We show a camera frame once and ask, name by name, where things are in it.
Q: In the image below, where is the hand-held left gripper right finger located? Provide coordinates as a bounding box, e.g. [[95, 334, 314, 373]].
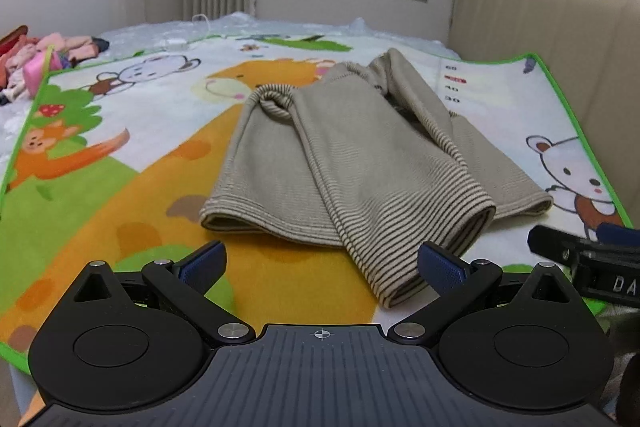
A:
[[388, 242, 587, 344]]

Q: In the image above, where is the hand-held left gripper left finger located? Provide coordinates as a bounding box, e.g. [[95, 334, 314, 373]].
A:
[[74, 241, 257, 344]]

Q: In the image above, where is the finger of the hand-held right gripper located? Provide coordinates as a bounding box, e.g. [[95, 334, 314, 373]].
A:
[[528, 224, 587, 259], [596, 222, 640, 249]]

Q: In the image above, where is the beige striped sweater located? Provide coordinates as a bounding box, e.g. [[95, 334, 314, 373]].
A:
[[199, 48, 555, 308]]

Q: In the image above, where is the pile of pink clothes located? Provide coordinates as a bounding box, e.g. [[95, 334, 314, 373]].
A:
[[0, 25, 111, 106]]

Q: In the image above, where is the cartoon animal printed play mat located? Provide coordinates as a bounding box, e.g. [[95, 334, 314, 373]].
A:
[[0, 34, 635, 375]]

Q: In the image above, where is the beige padded headboard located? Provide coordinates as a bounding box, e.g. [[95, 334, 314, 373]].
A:
[[447, 0, 640, 229]]

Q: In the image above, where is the pale patterned bed sheet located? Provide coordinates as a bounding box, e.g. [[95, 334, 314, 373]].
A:
[[0, 11, 461, 188]]

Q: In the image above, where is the pink bag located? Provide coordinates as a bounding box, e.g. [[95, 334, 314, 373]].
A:
[[22, 48, 65, 96]]

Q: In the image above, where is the white cable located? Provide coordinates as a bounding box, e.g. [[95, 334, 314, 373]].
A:
[[165, 13, 213, 50]]

